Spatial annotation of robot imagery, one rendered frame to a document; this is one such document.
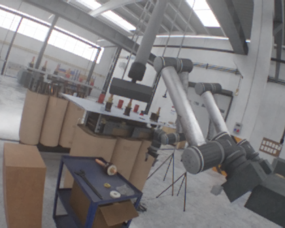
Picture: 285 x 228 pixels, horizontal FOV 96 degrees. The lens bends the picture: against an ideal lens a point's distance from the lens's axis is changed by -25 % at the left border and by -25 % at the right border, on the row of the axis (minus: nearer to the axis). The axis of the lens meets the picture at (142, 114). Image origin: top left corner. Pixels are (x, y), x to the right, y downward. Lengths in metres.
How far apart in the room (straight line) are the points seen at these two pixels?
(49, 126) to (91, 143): 1.66
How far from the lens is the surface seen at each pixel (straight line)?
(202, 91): 1.99
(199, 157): 1.12
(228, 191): 1.30
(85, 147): 1.81
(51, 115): 3.25
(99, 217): 1.27
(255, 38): 7.65
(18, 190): 1.35
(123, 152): 2.07
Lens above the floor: 1.56
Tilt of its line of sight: 4 degrees down
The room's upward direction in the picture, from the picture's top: 19 degrees clockwise
